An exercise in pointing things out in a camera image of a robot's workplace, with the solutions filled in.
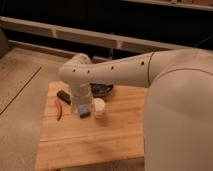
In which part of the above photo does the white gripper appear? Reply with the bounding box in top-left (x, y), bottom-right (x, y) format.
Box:
top-left (70, 83), bottom-right (93, 114)

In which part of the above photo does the red chili pepper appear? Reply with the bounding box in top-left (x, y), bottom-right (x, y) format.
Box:
top-left (55, 99), bottom-right (63, 121)

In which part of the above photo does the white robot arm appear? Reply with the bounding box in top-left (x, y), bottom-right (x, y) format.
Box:
top-left (59, 49), bottom-right (213, 171)

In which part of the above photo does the blue sponge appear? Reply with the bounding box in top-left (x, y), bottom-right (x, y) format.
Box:
top-left (78, 105), bottom-right (90, 118)

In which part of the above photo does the dark bowl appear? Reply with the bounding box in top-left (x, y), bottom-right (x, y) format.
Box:
top-left (91, 84), bottom-right (113, 97)

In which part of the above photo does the black rectangular block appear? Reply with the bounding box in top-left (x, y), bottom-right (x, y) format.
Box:
top-left (57, 90), bottom-right (71, 104)

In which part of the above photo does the white paper cup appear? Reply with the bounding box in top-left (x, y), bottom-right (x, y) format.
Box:
top-left (94, 98), bottom-right (105, 118)

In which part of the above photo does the wooden table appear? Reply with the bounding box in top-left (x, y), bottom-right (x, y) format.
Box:
top-left (35, 81), bottom-right (146, 171)

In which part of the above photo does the white wall rail shelf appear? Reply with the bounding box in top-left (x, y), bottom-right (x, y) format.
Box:
top-left (0, 15), bottom-right (213, 56)

